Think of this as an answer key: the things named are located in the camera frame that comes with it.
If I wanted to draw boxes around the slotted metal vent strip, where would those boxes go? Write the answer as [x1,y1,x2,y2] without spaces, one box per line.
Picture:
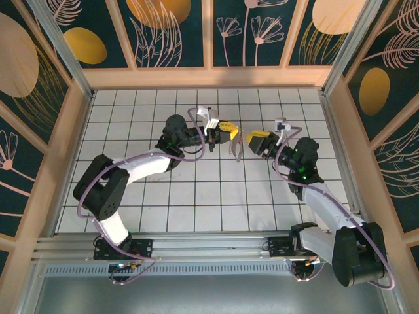
[44,264,380,278]

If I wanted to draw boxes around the grey metal sheet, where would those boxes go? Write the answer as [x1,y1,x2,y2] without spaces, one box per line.
[18,256,405,314]

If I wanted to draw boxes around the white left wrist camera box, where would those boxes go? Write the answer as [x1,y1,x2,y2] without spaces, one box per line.
[197,105,219,135]

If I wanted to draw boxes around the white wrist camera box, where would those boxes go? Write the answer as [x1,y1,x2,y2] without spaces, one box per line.
[274,116,292,133]
[197,105,219,135]

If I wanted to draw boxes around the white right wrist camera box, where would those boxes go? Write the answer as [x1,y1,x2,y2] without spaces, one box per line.
[274,116,292,133]

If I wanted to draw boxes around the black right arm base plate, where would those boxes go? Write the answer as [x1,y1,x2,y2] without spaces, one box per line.
[266,235,328,261]

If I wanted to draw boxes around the aluminium front rail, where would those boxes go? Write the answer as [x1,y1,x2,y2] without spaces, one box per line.
[31,231,390,262]

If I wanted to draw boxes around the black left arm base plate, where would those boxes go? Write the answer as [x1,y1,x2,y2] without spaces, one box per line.
[93,234,155,261]

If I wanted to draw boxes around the aluminium corner post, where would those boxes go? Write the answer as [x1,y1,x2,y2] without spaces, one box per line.
[25,0,96,99]
[320,0,386,96]

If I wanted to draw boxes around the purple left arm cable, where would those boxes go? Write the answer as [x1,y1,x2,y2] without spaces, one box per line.
[77,109,210,286]

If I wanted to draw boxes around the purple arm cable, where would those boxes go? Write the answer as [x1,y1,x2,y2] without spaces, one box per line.
[77,109,210,286]
[274,126,395,290]

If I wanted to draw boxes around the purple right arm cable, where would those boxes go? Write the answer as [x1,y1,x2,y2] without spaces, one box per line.
[274,126,395,290]

